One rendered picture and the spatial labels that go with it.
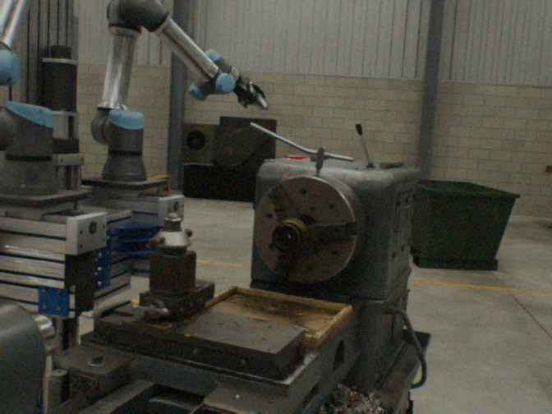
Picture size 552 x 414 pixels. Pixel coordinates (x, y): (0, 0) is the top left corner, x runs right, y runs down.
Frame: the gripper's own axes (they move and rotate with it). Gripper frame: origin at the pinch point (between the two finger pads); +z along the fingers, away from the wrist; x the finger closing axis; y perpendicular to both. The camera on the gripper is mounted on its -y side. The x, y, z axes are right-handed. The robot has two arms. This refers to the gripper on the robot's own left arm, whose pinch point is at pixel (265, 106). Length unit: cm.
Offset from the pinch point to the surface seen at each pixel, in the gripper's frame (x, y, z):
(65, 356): -8, 144, -66
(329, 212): 27, 92, -13
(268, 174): 10, 65, -17
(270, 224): 9, 88, -18
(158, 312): 9, 139, -58
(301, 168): 20, 66, -12
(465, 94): 3, -705, 643
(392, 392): 4, 117, 46
